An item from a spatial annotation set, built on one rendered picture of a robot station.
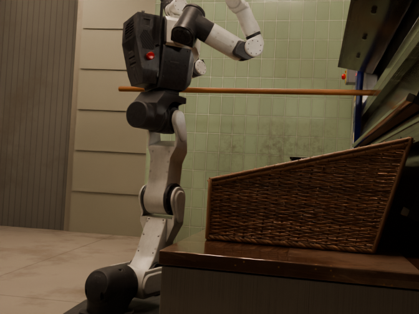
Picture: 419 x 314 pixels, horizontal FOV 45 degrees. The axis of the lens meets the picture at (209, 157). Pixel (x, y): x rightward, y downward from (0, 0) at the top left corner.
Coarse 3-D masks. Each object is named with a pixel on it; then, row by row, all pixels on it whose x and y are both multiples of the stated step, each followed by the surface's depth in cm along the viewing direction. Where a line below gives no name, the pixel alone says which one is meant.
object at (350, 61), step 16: (352, 0) 182; (368, 0) 178; (384, 0) 175; (400, 0) 171; (352, 16) 199; (368, 16) 195; (384, 16) 190; (400, 16) 186; (352, 32) 220; (368, 32) 215; (384, 32) 210; (352, 48) 245; (368, 48) 238; (384, 48) 232; (352, 64) 278; (368, 64) 269
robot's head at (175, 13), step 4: (176, 0) 222; (180, 0) 222; (184, 0) 223; (168, 4) 230; (172, 4) 222; (176, 4) 222; (180, 4) 222; (184, 4) 223; (168, 8) 228; (172, 8) 223; (176, 8) 222; (180, 8) 222; (168, 12) 230; (172, 12) 226; (176, 12) 224; (180, 12) 223; (172, 16) 225; (176, 16) 225
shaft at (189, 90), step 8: (120, 88) 284; (128, 88) 283; (136, 88) 282; (192, 88) 275; (200, 88) 274; (208, 88) 273; (216, 88) 273; (224, 88) 272; (232, 88) 271; (240, 88) 270; (248, 88) 269; (256, 88) 268; (264, 88) 268; (272, 88) 267; (280, 88) 266; (288, 88) 265
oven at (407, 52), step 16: (416, 0) 186; (416, 16) 184; (400, 32) 220; (416, 48) 135; (384, 64) 271; (400, 64) 156; (368, 80) 290; (384, 80) 194; (384, 96) 215; (368, 112) 269; (416, 112) 167; (400, 128) 148; (416, 128) 126; (368, 144) 238; (416, 144) 132; (400, 224) 142; (416, 224) 120; (400, 240) 140; (416, 240) 119
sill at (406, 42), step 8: (416, 24) 133; (408, 32) 145; (416, 32) 133; (408, 40) 144; (400, 48) 158; (400, 56) 158; (392, 64) 174; (384, 72) 195; (376, 88) 221; (368, 96) 253
